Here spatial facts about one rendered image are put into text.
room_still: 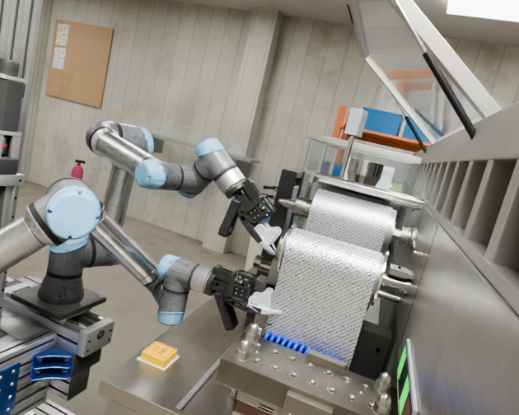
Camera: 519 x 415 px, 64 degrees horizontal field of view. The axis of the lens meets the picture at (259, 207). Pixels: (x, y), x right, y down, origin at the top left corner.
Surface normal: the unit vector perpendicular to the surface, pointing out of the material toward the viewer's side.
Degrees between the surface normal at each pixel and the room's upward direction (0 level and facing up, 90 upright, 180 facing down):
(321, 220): 92
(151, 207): 90
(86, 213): 85
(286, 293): 90
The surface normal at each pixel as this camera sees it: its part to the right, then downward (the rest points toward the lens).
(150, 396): 0.23, -0.96
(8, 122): 0.90, 0.28
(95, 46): -0.36, 0.08
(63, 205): 0.55, 0.18
